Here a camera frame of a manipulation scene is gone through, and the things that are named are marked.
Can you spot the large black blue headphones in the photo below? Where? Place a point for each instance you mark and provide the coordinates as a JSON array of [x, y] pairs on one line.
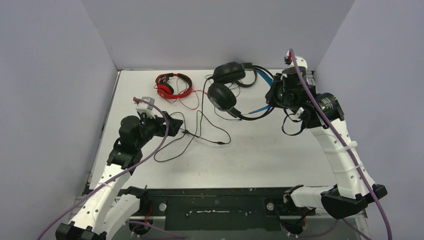
[[224, 100]]

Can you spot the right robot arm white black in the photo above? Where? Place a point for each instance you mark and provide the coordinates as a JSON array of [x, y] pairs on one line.
[[322, 114]]

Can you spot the small black headphones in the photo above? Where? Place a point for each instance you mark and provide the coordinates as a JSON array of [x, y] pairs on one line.
[[236, 87]]

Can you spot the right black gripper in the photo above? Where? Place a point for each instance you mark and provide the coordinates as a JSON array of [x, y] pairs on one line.
[[274, 94]]

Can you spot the red headphones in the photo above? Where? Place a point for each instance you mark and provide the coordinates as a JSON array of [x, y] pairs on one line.
[[174, 87]]

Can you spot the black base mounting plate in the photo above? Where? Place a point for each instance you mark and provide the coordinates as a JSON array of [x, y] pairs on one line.
[[223, 209]]

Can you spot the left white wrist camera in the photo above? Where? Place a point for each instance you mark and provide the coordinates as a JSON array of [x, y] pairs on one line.
[[144, 106]]

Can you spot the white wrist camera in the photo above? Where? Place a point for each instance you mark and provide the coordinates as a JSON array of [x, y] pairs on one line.
[[144, 106], [300, 61]]

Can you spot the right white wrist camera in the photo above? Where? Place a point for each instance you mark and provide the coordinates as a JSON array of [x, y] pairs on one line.
[[300, 61]]

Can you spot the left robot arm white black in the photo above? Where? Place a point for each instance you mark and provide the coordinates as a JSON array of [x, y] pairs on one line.
[[100, 215]]

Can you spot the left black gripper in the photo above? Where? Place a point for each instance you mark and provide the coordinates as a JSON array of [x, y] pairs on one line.
[[173, 124]]

